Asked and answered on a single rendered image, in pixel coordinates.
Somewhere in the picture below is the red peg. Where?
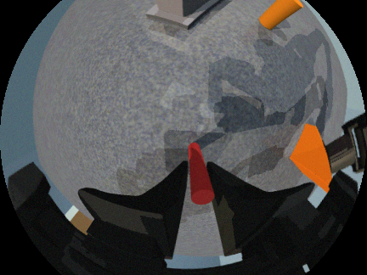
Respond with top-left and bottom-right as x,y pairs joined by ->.
188,143 -> 215,205

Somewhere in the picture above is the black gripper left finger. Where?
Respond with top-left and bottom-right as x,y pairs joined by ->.
78,161 -> 188,260

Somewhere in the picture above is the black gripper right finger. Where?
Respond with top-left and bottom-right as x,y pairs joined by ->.
206,161 -> 315,256

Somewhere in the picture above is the orange cylinder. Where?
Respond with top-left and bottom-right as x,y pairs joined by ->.
259,0 -> 303,30

